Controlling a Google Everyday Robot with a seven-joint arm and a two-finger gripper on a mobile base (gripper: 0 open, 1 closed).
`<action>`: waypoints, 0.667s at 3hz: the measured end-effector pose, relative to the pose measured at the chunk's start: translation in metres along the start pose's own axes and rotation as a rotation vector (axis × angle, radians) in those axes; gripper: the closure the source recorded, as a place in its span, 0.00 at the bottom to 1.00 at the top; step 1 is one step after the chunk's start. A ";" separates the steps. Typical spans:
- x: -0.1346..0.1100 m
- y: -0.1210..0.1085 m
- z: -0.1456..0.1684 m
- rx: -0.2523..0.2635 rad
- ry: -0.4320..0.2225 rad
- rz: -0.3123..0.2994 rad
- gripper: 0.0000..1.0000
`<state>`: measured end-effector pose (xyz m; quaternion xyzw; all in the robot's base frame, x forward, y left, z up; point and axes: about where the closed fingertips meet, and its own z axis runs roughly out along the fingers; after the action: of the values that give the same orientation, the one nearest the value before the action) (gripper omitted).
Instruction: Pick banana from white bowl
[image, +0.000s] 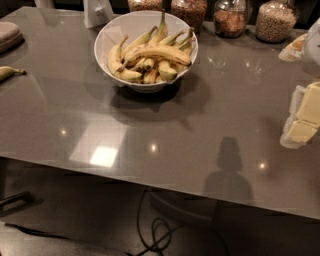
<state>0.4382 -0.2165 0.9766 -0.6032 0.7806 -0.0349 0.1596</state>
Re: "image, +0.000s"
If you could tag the lone banana on table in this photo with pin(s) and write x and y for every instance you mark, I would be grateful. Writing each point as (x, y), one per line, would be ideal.
(7, 72)

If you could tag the white ceramic bowl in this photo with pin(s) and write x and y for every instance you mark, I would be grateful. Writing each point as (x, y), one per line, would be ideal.
(133, 25)

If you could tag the glass jar with nuts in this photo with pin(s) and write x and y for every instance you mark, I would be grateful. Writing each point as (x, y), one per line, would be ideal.
(231, 17)

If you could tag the large top yellow banana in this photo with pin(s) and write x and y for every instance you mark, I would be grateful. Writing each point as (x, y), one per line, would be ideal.
(164, 51)

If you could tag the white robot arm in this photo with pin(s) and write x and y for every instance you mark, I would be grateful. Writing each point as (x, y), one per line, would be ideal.
(311, 56)

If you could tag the front short banana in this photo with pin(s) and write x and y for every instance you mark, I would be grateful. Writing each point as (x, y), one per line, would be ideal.
(166, 72)

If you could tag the glass jar of grains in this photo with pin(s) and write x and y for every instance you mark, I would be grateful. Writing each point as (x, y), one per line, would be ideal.
(145, 5)

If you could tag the snack packet at right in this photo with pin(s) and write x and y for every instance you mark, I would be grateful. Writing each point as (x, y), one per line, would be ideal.
(293, 51)

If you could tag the grey pouch at left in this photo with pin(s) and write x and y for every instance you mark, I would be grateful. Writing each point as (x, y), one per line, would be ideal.
(10, 36)

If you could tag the glass jar brown cereal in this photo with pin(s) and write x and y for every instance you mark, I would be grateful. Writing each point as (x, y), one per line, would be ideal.
(190, 11)

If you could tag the small lower bananas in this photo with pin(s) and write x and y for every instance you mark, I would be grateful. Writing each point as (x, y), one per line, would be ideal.
(148, 67)

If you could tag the upright greenish banana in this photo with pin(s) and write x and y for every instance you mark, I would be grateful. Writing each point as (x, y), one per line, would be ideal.
(138, 41)

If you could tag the left curved yellow banana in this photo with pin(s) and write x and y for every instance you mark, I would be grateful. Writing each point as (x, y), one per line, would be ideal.
(114, 63)

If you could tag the glass jar of chickpeas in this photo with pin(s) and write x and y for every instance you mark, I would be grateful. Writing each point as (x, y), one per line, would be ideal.
(275, 20)

